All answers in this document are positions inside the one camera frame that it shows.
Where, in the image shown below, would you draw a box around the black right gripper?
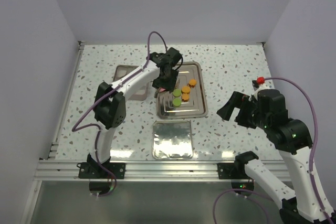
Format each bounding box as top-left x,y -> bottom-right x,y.
217,90 -> 270,130

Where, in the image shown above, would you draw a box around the orange flower cookie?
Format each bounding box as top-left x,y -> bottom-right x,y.
188,79 -> 197,87

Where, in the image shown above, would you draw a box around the steel slotted tongs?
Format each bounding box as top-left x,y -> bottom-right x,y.
156,78 -> 182,119

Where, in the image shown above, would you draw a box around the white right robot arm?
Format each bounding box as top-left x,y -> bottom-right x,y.
217,89 -> 335,223

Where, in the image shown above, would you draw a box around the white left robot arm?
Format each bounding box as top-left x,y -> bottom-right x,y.
87,47 -> 183,178

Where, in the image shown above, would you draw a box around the large steel baking tray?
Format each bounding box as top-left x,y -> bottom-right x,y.
156,61 -> 208,119

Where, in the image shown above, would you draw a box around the beige compartment cookie box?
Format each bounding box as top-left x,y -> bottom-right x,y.
112,64 -> 150,101

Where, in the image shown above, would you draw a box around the small square steel lid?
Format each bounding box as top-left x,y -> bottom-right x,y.
152,120 -> 193,160

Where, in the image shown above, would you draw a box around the red cable connector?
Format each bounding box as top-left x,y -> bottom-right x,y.
256,77 -> 265,85

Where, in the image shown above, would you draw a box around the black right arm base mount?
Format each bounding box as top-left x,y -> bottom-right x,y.
217,162 -> 248,180

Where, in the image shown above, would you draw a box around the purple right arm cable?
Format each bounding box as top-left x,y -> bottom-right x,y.
212,77 -> 336,224

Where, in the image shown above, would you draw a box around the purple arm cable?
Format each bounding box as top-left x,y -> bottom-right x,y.
212,77 -> 336,224
71,31 -> 169,197

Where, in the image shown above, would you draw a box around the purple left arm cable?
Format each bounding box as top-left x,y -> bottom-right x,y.
71,31 -> 169,197

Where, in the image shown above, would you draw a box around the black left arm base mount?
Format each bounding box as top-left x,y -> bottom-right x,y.
77,162 -> 126,179

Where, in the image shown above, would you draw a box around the aluminium frame rail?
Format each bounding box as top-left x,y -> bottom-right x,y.
34,159 -> 292,182

